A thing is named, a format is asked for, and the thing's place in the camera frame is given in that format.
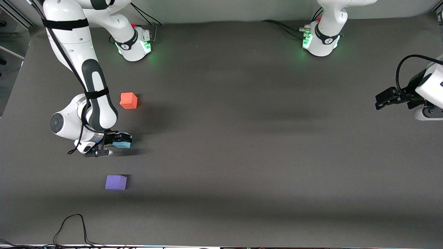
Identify black left base cable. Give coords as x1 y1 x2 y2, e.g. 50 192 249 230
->
261 20 309 39

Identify dark grey table mat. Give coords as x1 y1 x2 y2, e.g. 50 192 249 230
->
0 12 443 248

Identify aluminium frame rail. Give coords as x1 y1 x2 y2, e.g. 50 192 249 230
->
5 3 36 27

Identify black base cable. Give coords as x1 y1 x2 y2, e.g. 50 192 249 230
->
261 20 309 39
131 3 163 26

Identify purple foam block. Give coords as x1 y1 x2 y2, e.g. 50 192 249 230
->
105 175 127 191

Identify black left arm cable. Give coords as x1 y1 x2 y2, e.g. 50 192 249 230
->
396 54 443 94

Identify black right base cable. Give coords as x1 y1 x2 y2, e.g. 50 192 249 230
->
131 3 163 26

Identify orange foam block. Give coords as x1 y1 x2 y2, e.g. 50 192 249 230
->
120 92 138 110

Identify thin black looped cable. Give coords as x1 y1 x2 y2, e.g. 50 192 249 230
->
53 214 104 248

